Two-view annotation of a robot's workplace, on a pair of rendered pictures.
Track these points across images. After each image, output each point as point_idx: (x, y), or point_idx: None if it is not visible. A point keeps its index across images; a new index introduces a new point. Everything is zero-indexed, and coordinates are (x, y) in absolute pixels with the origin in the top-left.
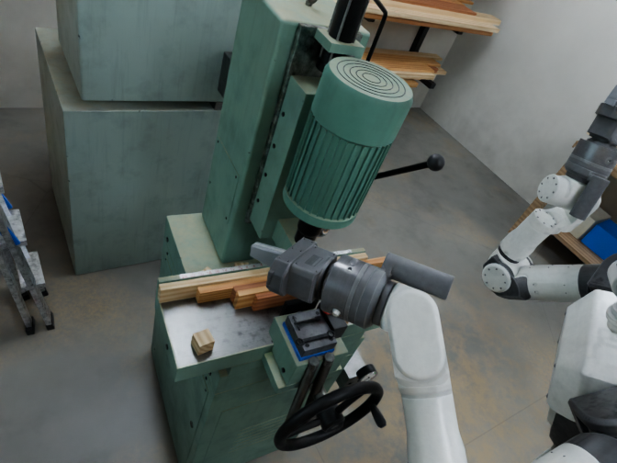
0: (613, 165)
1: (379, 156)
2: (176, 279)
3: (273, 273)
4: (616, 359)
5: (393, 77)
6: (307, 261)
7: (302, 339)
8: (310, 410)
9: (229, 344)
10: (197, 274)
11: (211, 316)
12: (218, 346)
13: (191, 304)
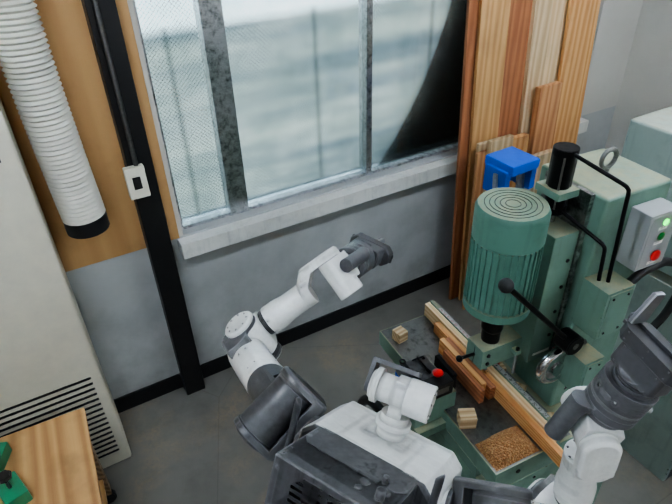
0: (604, 397)
1: (484, 257)
2: (436, 307)
3: (353, 235)
4: (349, 409)
5: (534, 213)
6: (364, 241)
7: (404, 362)
8: (365, 395)
9: (406, 352)
10: (447, 315)
11: (425, 340)
12: (402, 346)
13: (430, 329)
